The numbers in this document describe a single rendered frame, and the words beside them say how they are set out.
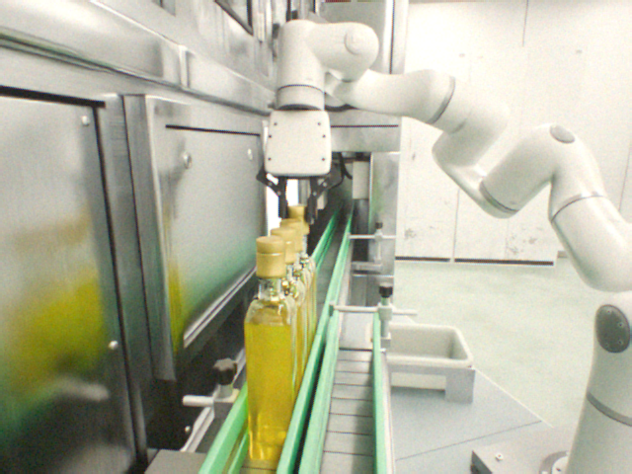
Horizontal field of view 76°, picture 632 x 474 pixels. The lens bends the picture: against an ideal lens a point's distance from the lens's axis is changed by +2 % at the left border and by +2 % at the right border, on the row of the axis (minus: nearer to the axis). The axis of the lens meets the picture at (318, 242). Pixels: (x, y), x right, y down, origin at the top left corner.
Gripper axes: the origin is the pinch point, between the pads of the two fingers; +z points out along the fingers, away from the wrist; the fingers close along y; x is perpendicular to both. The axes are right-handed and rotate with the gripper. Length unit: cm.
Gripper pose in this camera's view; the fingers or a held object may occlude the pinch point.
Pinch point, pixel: (297, 210)
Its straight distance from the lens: 63.5
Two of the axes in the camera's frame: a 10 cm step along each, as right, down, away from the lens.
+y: 9.9, 0.2, -1.0
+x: 1.0, 0.2, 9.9
